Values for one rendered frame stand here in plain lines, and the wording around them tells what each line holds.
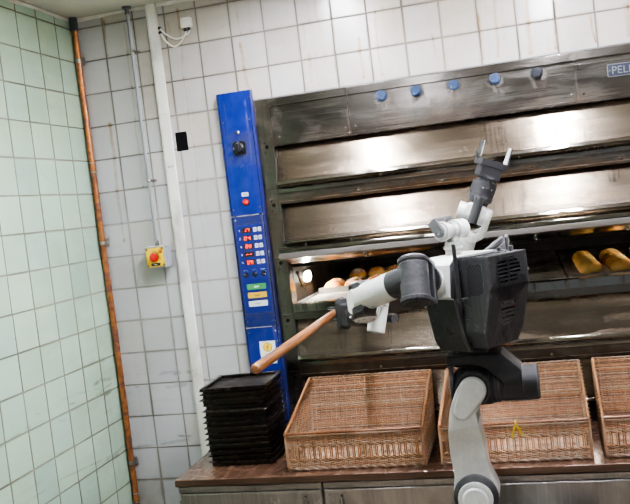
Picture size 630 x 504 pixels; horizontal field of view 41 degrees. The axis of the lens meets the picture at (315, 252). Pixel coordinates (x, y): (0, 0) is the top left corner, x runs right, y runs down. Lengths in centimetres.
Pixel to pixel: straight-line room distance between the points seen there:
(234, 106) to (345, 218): 70
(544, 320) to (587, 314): 17
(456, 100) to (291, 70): 73
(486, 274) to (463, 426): 51
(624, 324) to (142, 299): 213
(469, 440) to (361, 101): 160
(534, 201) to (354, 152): 79
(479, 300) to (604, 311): 115
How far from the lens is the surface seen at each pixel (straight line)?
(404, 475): 330
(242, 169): 381
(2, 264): 346
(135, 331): 411
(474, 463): 286
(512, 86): 368
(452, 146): 365
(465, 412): 278
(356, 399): 377
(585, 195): 364
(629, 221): 352
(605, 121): 367
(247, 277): 383
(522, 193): 365
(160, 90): 399
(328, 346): 379
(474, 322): 266
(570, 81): 368
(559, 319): 369
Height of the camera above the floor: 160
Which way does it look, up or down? 3 degrees down
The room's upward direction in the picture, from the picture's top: 7 degrees counter-clockwise
